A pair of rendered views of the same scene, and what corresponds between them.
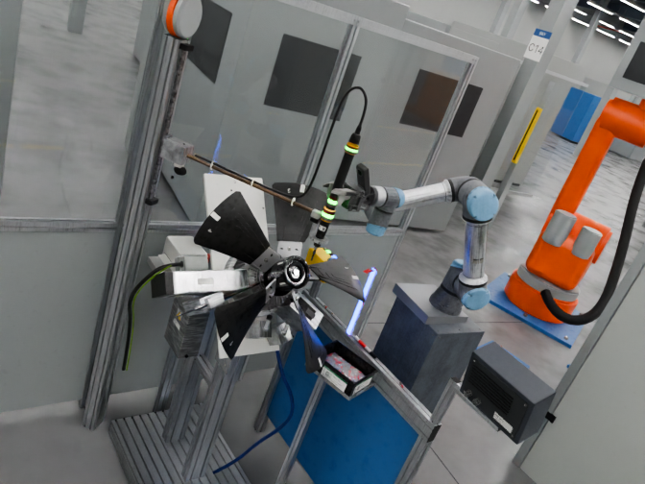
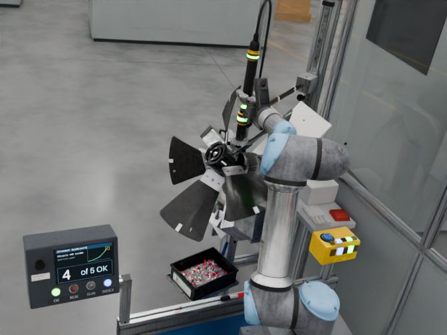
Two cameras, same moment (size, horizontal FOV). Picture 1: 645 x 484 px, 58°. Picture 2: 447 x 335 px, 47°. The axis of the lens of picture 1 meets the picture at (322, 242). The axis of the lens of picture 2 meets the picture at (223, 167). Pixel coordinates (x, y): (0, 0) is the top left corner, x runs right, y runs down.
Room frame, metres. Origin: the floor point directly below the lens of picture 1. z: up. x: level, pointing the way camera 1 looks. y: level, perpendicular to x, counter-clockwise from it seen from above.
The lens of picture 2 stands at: (2.38, -1.75, 2.23)
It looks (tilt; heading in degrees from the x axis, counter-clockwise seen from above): 29 degrees down; 106
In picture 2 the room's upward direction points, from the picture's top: 8 degrees clockwise
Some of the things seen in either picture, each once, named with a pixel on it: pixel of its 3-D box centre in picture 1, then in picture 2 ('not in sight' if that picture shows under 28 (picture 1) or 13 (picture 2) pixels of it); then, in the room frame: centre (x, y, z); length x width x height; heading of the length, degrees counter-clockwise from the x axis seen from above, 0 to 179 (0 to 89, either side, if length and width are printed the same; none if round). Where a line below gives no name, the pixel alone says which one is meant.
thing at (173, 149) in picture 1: (176, 150); (306, 82); (2.04, 0.63, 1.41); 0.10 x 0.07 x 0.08; 78
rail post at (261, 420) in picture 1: (279, 371); not in sight; (2.40, -0.02, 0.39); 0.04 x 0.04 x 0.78; 43
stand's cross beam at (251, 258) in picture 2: (207, 372); (245, 260); (1.98, 0.26, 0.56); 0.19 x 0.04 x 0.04; 43
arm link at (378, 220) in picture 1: (378, 218); not in sight; (2.12, -0.17, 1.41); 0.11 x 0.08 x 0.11; 17
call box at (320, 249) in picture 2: (323, 266); (333, 246); (2.38, -0.04, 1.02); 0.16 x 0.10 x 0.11; 43
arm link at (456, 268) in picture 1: (461, 276); (313, 309); (2.38, -0.62, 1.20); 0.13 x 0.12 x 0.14; 17
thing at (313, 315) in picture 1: (297, 311); (239, 217); (1.97, 0.00, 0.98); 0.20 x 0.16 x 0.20; 43
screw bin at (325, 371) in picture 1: (342, 367); (203, 273); (1.93, -0.24, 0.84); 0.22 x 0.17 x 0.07; 59
